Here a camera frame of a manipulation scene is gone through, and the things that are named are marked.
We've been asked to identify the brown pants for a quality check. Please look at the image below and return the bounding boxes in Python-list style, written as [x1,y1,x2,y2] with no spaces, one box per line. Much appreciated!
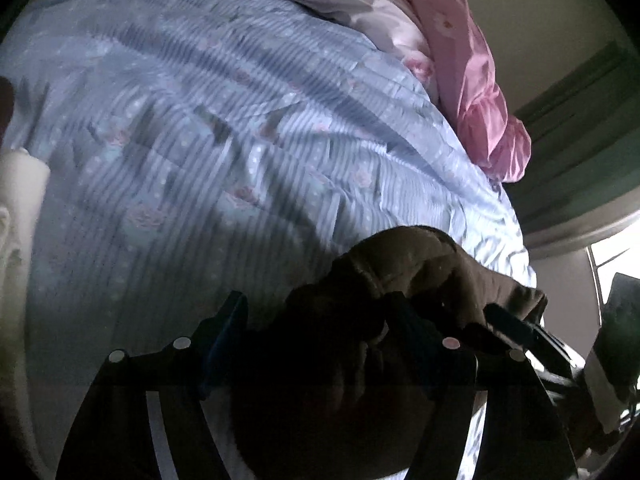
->
[234,225,549,480]

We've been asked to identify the pale pink floral quilt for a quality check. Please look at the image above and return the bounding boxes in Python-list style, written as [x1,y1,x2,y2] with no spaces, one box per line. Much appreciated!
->
[119,0,434,82]

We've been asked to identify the bright window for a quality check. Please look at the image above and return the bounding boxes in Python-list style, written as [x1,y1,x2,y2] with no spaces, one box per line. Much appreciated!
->
[584,227,640,311]

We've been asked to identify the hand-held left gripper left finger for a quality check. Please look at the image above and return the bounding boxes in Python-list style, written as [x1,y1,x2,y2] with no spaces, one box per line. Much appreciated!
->
[56,291,250,480]

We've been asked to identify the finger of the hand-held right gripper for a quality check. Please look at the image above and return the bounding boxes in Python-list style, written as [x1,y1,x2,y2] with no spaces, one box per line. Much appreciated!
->
[484,303,572,364]

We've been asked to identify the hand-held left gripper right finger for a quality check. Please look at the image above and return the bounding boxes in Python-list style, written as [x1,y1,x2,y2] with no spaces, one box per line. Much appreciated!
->
[386,296,582,480]

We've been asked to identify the blue striped floral bed sheet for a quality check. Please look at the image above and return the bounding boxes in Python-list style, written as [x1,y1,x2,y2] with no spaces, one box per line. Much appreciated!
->
[0,0,537,480]

